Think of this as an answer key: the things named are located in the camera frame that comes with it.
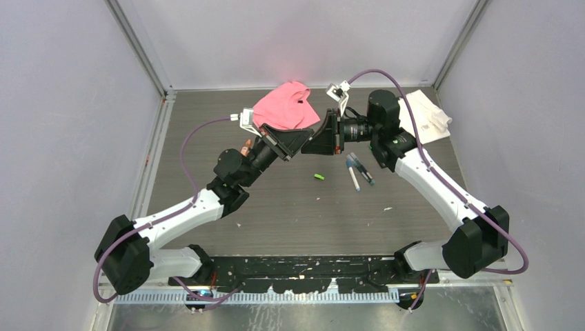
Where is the orange highlighter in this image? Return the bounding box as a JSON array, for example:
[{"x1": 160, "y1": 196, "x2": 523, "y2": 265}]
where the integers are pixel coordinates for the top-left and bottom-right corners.
[{"x1": 240, "y1": 139, "x2": 252, "y2": 157}]

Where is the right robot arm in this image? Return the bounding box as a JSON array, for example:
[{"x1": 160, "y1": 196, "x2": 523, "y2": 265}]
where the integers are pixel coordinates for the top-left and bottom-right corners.
[{"x1": 301, "y1": 90, "x2": 509, "y2": 282}]

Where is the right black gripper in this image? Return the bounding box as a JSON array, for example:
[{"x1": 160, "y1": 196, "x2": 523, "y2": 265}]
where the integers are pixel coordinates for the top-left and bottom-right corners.
[{"x1": 301, "y1": 108, "x2": 379, "y2": 156}]

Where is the pink cloth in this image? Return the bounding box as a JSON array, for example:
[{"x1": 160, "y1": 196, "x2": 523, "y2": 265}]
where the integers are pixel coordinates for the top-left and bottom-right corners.
[{"x1": 252, "y1": 81, "x2": 320, "y2": 130}]

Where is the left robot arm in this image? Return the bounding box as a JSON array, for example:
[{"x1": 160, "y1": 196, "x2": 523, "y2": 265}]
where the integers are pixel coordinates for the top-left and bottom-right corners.
[{"x1": 94, "y1": 124, "x2": 314, "y2": 303}]

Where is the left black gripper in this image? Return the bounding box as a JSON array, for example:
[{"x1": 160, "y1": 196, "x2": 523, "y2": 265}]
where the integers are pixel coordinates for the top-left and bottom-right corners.
[{"x1": 241, "y1": 123, "x2": 313, "y2": 188}]

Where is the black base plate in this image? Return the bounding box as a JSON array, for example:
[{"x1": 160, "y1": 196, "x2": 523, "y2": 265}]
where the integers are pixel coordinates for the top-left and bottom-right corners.
[{"x1": 182, "y1": 255, "x2": 439, "y2": 294}]

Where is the white blue marker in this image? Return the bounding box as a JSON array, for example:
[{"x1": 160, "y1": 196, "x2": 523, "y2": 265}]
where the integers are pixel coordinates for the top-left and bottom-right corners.
[{"x1": 346, "y1": 160, "x2": 361, "y2": 192}]

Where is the green gel pen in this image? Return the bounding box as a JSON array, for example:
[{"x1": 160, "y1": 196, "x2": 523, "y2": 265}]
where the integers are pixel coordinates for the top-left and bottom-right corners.
[{"x1": 350, "y1": 153, "x2": 375, "y2": 186}]

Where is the white cloth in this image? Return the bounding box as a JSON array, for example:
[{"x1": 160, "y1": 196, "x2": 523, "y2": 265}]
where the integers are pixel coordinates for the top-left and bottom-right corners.
[{"x1": 406, "y1": 90, "x2": 452, "y2": 145}]

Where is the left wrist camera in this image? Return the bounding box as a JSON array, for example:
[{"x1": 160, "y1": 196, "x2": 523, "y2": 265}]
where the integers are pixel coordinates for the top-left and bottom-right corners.
[{"x1": 229, "y1": 108, "x2": 261, "y2": 137}]

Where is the black pen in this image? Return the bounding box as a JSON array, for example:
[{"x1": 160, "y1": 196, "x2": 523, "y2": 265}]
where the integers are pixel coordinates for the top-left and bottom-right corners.
[{"x1": 349, "y1": 152, "x2": 372, "y2": 181}]

